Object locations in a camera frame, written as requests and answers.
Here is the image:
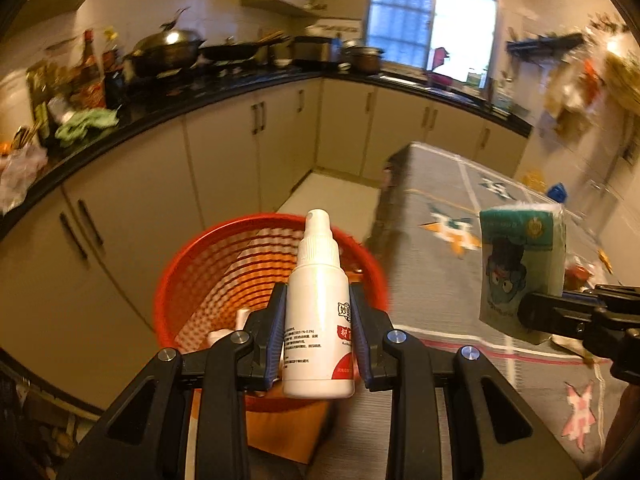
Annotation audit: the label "green tissue pack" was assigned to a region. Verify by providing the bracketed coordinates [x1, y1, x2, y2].
[480, 203, 566, 344]

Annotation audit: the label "white spray bottle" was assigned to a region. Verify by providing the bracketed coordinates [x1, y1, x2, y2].
[282, 209, 355, 400]

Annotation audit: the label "beige kitchen cabinets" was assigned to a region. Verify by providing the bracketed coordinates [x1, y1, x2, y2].
[0, 76, 532, 411]

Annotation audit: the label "blue object behind table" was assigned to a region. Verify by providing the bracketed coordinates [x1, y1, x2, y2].
[546, 182, 568, 204]

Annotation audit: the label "red plastic mesh basket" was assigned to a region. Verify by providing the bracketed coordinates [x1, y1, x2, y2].
[153, 214, 388, 413]

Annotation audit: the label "grey patterned tablecloth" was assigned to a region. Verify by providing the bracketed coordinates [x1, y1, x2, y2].
[304, 141, 633, 480]

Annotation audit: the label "hanging plastic bags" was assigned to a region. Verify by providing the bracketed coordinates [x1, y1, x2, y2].
[542, 49, 639, 140]

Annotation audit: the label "clear plastic bag on counter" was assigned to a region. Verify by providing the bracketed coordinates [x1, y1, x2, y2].
[0, 144, 48, 216]

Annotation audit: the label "green cloth on counter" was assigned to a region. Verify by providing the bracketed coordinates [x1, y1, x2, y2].
[54, 108, 119, 148]

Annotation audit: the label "dark sauce bottle red label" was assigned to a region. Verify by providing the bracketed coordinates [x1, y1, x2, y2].
[75, 29, 105, 110]

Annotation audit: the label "window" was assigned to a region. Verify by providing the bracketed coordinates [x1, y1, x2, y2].
[366, 0, 499, 89]

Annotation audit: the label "steel pot by window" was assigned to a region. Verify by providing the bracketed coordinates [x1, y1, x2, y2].
[343, 44, 385, 75]

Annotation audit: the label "steel wok with lid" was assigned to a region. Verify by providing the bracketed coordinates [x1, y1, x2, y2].
[125, 6, 205, 78]

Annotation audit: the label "black frying pan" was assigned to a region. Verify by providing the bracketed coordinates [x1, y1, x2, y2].
[200, 32, 291, 63]

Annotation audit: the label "steel rice cooker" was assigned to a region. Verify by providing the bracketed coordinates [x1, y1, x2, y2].
[290, 36, 341, 66]

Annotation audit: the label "black wall shelf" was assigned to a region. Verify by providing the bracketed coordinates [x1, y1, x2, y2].
[506, 32, 585, 62]

